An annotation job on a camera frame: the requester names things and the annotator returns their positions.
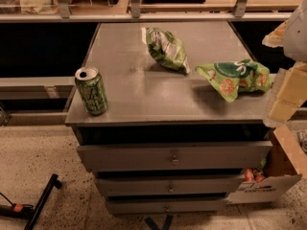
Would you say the green sour cream chip bag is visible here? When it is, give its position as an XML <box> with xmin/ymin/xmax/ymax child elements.
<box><xmin>195</xmin><ymin>59</ymin><xmax>272</xmax><ymax>103</ymax></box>

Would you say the bottom grey drawer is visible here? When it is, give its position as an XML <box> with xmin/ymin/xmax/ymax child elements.
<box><xmin>106</xmin><ymin>198</ymin><xmax>226</xmax><ymax>215</ymax></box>

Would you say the top grey drawer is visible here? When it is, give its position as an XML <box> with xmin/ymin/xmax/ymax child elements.
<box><xmin>77</xmin><ymin>141</ymin><xmax>272</xmax><ymax>172</ymax></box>

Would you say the metal shelf rail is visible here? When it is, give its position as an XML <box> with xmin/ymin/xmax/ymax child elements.
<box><xmin>0</xmin><ymin>12</ymin><xmax>292</xmax><ymax>23</ymax></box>

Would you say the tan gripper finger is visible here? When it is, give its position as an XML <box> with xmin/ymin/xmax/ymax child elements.
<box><xmin>269</xmin><ymin>62</ymin><xmax>307</xmax><ymax>123</ymax></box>

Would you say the green soda can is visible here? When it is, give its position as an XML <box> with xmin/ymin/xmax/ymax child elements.
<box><xmin>75</xmin><ymin>67</ymin><xmax>107</xmax><ymax>116</ymax></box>

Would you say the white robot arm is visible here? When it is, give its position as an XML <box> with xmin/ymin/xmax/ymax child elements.
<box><xmin>269</xmin><ymin>0</ymin><xmax>307</xmax><ymax>123</ymax></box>

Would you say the cardboard box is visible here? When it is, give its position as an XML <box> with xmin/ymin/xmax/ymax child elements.
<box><xmin>228</xmin><ymin>125</ymin><xmax>307</xmax><ymax>204</ymax></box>

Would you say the grey drawer cabinet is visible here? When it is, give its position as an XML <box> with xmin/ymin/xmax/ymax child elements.
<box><xmin>66</xmin><ymin>23</ymin><xmax>269</xmax><ymax>204</ymax></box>

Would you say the green jalapeno chip bag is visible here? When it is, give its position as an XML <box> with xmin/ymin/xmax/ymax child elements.
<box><xmin>144</xmin><ymin>27</ymin><xmax>190</xmax><ymax>75</ymax></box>

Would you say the grey drawer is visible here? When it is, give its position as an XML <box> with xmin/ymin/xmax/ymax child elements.
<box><xmin>77</xmin><ymin>141</ymin><xmax>272</xmax><ymax>172</ymax></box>
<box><xmin>106</xmin><ymin>198</ymin><xmax>226</xmax><ymax>215</ymax></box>
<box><xmin>95</xmin><ymin>175</ymin><xmax>243</xmax><ymax>196</ymax></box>

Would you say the middle grey drawer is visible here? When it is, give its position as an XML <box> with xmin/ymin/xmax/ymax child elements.
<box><xmin>95</xmin><ymin>175</ymin><xmax>243</xmax><ymax>196</ymax></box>

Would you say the black stand leg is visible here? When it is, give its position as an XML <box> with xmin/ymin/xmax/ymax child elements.
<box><xmin>0</xmin><ymin>173</ymin><xmax>62</xmax><ymax>230</ymax></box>

